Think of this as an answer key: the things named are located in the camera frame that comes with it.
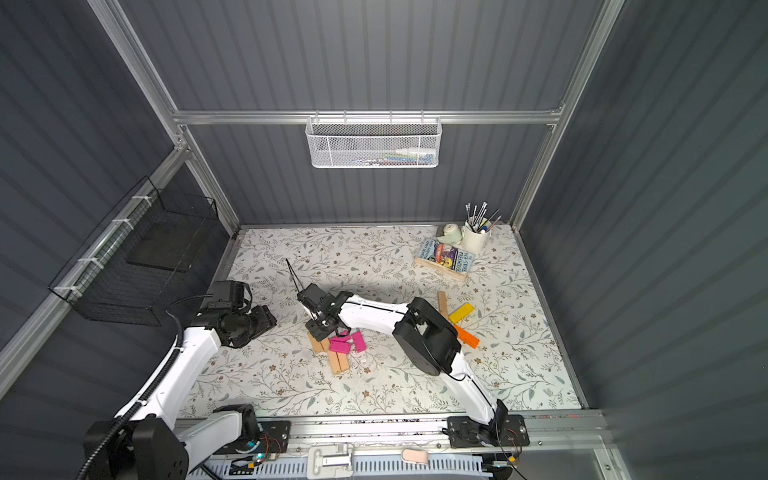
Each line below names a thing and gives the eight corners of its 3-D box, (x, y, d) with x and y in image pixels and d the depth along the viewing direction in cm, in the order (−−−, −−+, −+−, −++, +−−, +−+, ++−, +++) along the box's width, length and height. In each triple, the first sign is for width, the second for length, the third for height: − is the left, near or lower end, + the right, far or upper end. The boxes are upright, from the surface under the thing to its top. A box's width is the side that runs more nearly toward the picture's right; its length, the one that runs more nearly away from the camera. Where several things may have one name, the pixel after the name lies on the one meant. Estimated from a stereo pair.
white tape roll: (437, 245, 114) (439, 232, 109) (436, 236, 117) (438, 223, 112) (458, 245, 114) (461, 232, 109) (456, 236, 117) (460, 223, 112)
